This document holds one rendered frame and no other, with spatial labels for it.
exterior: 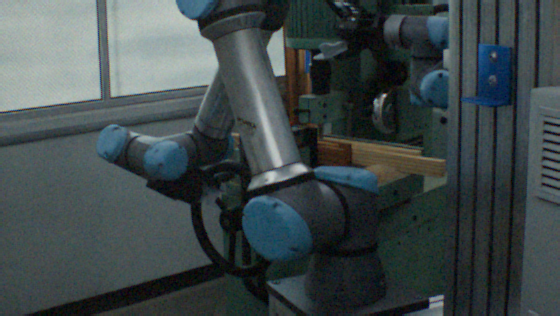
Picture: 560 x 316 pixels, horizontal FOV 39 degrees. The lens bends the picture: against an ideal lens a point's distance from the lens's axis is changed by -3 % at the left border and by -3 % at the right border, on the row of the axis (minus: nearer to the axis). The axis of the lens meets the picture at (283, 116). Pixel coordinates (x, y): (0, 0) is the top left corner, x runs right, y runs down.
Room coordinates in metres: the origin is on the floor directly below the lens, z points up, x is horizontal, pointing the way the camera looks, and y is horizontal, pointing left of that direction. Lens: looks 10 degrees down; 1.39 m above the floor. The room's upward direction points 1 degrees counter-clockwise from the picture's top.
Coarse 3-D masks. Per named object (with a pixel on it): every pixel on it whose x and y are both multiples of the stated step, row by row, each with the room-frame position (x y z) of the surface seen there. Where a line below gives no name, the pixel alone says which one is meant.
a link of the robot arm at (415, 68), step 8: (416, 56) 1.73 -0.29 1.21; (424, 56) 1.72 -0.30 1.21; (440, 56) 1.73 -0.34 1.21; (416, 64) 1.73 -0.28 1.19; (424, 64) 1.72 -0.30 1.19; (432, 64) 1.72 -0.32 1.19; (416, 72) 1.72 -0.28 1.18; (416, 96) 1.73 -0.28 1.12; (416, 104) 1.74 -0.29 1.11; (424, 104) 1.72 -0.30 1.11
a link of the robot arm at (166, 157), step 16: (128, 144) 1.57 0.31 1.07; (144, 144) 1.55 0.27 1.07; (160, 144) 1.53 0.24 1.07; (176, 144) 1.53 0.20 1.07; (192, 144) 1.59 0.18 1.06; (128, 160) 1.56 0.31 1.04; (144, 160) 1.52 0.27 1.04; (160, 160) 1.50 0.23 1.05; (176, 160) 1.52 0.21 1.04; (192, 160) 1.58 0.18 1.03; (160, 176) 1.51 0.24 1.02; (176, 176) 1.52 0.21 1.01
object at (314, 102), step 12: (300, 96) 2.13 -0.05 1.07; (312, 96) 2.12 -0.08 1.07; (324, 96) 2.12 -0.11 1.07; (336, 96) 2.14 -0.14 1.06; (348, 96) 2.18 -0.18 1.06; (300, 108) 2.13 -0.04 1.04; (312, 108) 2.10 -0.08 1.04; (324, 108) 2.11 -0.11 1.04; (336, 108) 2.14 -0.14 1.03; (300, 120) 2.13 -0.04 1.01; (312, 120) 2.10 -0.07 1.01; (324, 120) 2.10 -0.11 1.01; (336, 120) 2.15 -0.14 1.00
